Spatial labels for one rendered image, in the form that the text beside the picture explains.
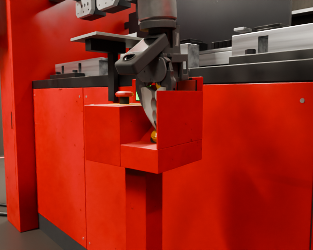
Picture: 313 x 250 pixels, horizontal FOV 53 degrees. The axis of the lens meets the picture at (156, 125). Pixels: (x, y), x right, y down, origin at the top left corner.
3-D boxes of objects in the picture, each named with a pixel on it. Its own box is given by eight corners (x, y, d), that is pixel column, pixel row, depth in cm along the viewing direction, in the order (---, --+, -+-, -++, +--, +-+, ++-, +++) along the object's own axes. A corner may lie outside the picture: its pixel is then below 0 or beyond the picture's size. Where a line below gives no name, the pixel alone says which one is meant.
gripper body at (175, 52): (190, 83, 65) (188, 22, 63) (165, 85, 59) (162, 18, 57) (160, 83, 70) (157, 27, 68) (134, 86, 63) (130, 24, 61)
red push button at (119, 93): (111, 107, 69) (111, 91, 69) (123, 106, 73) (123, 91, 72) (124, 107, 67) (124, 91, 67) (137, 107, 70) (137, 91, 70)
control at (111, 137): (85, 159, 69) (83, 76, 67) (133, 149, 81) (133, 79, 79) (158, 174, 57) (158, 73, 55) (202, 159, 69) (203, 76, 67)
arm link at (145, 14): (160, -8, 56) (126, 1, 61) (161, 19, 56) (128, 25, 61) (183, -2, 62) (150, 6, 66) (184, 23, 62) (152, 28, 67)
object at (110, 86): (86, 101, 111) (84, 39, 109) (120, 100, 121) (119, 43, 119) (92, 101, 108) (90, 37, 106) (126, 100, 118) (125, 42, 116)
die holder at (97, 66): (55, 81, 184) (54, 64, 183) (65, 81, 188) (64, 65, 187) (100, 78, 146) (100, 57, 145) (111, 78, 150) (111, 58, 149)
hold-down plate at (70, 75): (49, 80, 176) (49, 75, 176) (59, 80, 180) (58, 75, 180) (74, 78, 154) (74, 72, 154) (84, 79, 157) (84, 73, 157)
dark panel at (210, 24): (128, 79, 218) (128, 14, 214) (131, 79, 220) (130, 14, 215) (286, 70, 134) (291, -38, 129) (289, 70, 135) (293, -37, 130)
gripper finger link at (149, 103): (172, 126, 68) (170, 83, 66) (155, 131, 63) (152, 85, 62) (160, 125, 70) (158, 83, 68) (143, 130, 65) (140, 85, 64)
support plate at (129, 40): (70, 41, 113) (70, 38, 113) (129, 48, 130) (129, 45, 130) (96, 34, 100) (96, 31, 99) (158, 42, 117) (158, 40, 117)
